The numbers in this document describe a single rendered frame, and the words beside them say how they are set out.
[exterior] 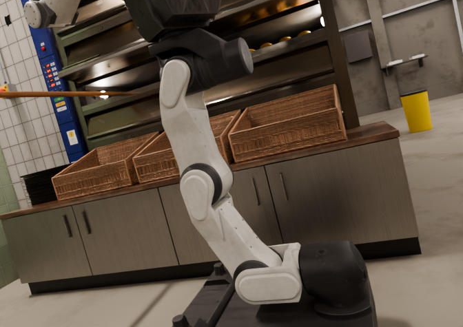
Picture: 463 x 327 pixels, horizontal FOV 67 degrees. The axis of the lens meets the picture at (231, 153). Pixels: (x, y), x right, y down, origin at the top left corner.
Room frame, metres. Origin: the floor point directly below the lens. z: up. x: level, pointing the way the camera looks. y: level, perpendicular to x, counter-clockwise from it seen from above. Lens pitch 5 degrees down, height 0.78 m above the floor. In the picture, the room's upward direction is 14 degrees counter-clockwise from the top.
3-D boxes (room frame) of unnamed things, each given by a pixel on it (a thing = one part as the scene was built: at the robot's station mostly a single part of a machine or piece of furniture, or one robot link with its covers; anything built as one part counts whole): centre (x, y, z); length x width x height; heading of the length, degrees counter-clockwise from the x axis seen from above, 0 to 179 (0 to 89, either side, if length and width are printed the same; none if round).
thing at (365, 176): (2.10, 0.35, 0.29); 2.42 x 0.56 x 0.58; 71
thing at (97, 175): (2.27, 0.78, 0.72); 0.56 x 0.49 x 0.28; 72
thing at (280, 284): (1.09, -0.03, 0.28); 0.21 x 0.20 x 0.13; 70
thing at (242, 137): (1.89, -0.34, 0.72); 0.56 x 0.49 x 0.28; 70
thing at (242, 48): (1.11, 0.01, 1.00); 0.28 x 0.13 x 0.18; 70
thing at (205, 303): (1.10, 0.00, 0.19); 0.64 x 0.52 x 0.33; 70
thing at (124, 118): (2.34, 0.15, 1.02); 1.79 x 0.11 x 0.19; 71
